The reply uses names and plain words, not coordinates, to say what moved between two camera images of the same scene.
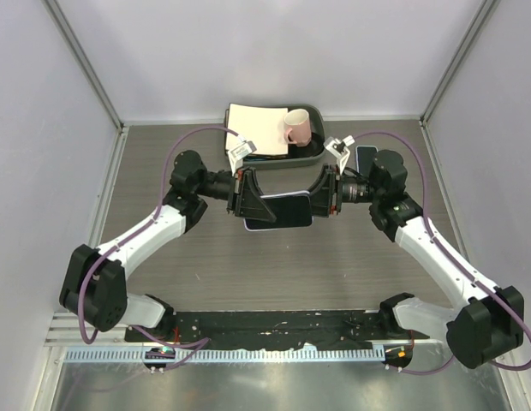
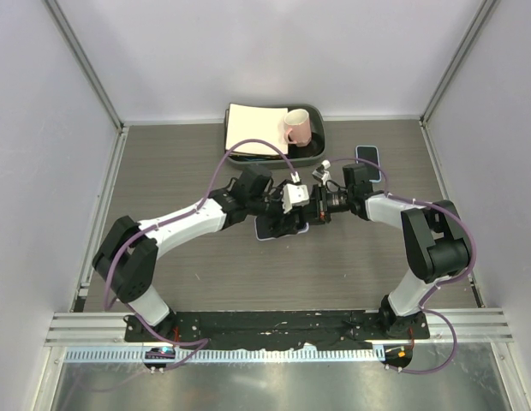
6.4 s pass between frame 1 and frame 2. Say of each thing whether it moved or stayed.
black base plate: stayed
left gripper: moved
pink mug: stayed
